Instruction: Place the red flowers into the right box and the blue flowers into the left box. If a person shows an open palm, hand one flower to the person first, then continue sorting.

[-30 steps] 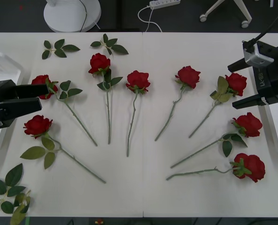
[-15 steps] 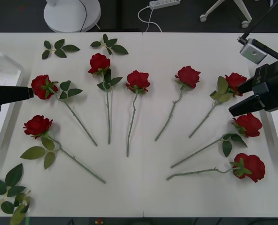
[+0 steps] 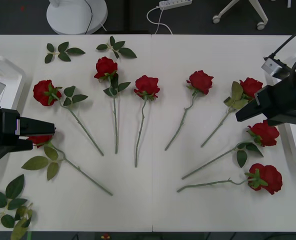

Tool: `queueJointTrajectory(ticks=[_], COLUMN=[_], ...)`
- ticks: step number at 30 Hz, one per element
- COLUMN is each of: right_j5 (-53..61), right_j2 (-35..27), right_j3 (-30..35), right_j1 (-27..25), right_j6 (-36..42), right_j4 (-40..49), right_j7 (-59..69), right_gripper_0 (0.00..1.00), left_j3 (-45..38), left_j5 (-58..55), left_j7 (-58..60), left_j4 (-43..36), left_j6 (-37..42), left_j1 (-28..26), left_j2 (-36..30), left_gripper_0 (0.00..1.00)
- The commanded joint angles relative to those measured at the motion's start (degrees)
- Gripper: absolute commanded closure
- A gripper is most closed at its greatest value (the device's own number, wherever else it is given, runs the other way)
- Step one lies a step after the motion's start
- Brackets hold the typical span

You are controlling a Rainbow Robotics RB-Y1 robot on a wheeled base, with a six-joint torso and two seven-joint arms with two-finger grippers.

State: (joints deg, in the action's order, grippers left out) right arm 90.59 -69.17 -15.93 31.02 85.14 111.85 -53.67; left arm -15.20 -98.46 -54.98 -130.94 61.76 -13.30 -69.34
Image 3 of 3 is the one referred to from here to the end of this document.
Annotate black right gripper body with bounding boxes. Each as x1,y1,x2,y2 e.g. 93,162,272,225
254,66,296,120

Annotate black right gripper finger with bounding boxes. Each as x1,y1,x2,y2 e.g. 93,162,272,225
266,116,296,127
234,99,262,123

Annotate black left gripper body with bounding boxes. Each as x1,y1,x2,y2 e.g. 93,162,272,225
0,106,21,138

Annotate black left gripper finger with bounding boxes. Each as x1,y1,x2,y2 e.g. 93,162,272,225
18,117,57,138
0,136,34,161

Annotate red rose with green stem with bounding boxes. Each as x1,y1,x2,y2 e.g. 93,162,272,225
176,162,284,196
181,119,281,181
200,77,264,148
133,74,161,168
93,56,132,155
32,79,105,157
21,133,114,197
164,70,215,152

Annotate dark green leaf twig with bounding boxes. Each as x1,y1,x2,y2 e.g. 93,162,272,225
0,173,29,229
95,35,138,60
44,41,87,64

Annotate pale green leaf twig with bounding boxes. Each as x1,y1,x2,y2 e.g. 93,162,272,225
10,202,35,240

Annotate white chair base with casters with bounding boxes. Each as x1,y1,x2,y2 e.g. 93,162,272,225
211,0,269,32

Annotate white round stand base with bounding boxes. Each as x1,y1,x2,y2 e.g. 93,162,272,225
45,0,109,36

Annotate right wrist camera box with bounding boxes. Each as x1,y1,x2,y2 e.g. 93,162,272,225
261,56,289,76

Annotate black cable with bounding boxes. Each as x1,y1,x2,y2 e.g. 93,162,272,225
83,0,94,35

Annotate white power strip with cable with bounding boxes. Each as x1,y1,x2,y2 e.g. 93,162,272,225
146,0,193,36

